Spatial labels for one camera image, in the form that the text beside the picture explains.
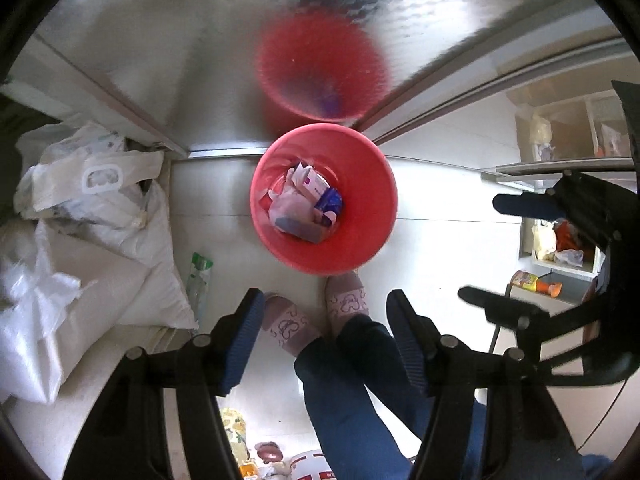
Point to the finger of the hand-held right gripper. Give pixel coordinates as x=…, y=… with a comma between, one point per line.
x=520, y=205
x=495, y=302

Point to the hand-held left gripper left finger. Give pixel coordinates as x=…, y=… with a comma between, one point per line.
x=245, y=340

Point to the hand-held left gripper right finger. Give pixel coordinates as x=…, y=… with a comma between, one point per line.
x=407, y=340

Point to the red plastic bin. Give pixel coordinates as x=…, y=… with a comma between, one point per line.
x=370, y=210

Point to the orange yellow snack packet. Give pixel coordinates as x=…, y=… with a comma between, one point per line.
x=532, y=282

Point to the pink slipper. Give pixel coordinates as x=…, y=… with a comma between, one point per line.
x=290, y=325
x=346, y=302

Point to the clear green plastic bottle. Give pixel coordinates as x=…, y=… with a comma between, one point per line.
x=200, y=280

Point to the white shelf unit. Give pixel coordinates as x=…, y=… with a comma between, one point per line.
x=565, y=130

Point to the yellow printed packet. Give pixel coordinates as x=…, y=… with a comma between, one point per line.
x=235, y=440

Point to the white round tub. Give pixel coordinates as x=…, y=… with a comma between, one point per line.
x=312, y=467

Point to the white woven sack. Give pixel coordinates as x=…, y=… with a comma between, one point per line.
x=100, y=285

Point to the steel cabinet door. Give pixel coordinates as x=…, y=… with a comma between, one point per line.
x=175, y=50

